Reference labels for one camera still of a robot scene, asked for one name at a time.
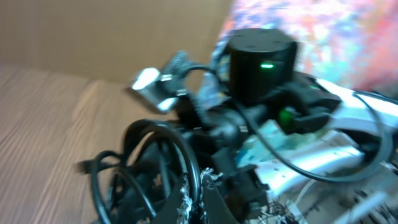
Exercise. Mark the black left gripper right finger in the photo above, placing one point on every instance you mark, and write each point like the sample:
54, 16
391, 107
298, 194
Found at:
214, 208

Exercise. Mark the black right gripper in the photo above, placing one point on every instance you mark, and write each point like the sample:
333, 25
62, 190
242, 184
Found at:
240, 187

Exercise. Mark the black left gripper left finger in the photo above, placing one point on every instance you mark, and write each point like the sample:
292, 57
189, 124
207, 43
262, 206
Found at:
176, 210

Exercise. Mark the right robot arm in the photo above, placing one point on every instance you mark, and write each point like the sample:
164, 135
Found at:
279, 128

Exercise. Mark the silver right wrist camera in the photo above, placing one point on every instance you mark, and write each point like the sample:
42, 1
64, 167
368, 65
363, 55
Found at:
160, 89

